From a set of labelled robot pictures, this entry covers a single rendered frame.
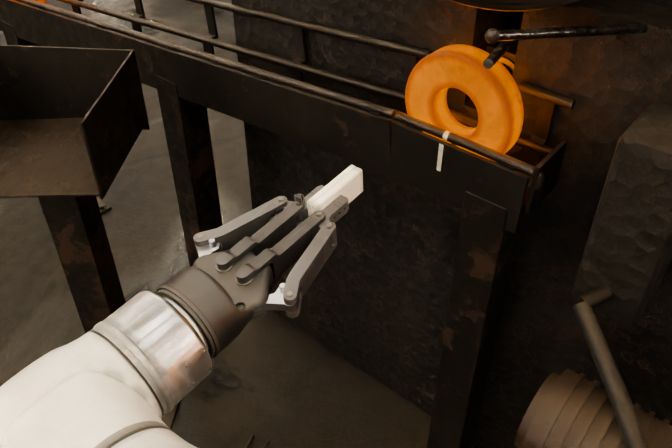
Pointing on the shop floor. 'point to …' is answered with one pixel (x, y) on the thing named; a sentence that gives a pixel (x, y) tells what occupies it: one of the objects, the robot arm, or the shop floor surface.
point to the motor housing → (581, 417)
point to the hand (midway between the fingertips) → (336, 195)
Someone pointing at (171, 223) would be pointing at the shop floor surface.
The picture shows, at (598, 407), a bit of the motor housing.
